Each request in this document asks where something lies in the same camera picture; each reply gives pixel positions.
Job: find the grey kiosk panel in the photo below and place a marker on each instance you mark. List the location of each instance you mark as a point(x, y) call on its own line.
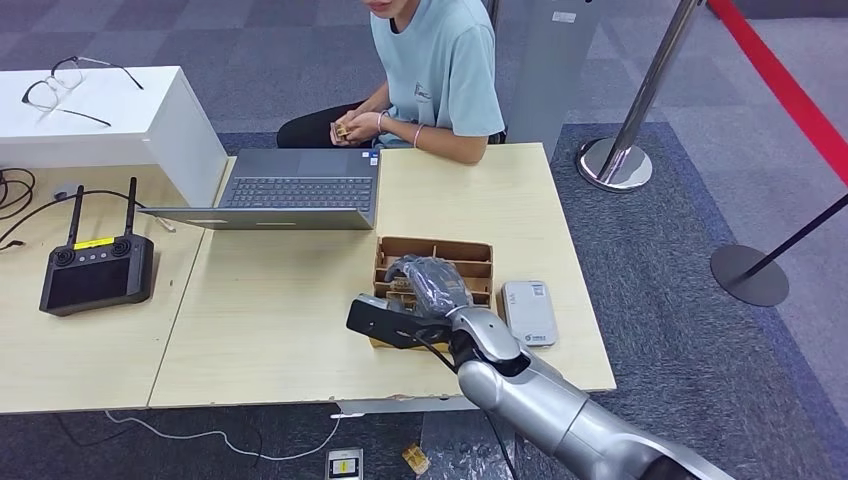
point(550, 79)

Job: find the person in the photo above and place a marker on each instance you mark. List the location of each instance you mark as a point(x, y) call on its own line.
point(444, 66)

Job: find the wooden card organizer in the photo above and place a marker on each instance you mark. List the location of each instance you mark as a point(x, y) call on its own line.
point(464, 255)

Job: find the person's left forearm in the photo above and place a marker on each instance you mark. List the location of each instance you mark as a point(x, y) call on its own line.
point(450, 149)

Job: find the chrome stanchion post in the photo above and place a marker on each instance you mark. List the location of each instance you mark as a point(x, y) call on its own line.
point(614, 163)

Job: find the white plug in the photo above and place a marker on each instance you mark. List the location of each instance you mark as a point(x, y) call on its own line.
point(166, 224)

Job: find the golden hotel key card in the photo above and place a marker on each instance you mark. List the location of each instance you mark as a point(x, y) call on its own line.
point(402, 301)
point(397, 285)
point(416, 460)

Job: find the red barrier belt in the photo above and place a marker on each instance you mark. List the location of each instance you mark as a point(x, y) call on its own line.
point(788, 83)

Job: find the white box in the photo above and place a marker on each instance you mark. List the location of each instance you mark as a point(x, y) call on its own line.
point(99, 108)

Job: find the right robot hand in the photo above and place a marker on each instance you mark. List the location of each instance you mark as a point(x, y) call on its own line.
point(437, 285)

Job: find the person's left hand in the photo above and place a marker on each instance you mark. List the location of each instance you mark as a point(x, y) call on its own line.
point(368, 126)

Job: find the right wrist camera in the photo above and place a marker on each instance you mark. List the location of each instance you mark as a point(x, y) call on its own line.
point(391, 324)

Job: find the black stanchion post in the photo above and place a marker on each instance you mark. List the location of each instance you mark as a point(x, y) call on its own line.
point(749, 274)

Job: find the black remote controller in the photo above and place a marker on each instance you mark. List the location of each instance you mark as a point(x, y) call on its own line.
point(91, 279)

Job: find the white card reader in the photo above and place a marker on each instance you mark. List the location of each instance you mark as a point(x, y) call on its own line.
point(530, 314)

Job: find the steel floor socket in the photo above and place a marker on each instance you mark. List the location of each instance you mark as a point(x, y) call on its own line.
point(344, 466)

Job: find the small grey adapter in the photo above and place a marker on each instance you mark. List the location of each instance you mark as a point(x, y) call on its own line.
point(65, 191)

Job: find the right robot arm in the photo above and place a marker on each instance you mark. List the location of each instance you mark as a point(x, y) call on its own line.
point(530, 397)

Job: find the grey laptop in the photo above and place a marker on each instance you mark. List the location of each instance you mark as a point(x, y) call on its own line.
point(298, 191)

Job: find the black rimmed eyeglasses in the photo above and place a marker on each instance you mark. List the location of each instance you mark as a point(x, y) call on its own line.
point(67, 74)

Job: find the person's right hand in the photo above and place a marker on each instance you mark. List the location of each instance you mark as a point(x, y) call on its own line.
point(346, 116)

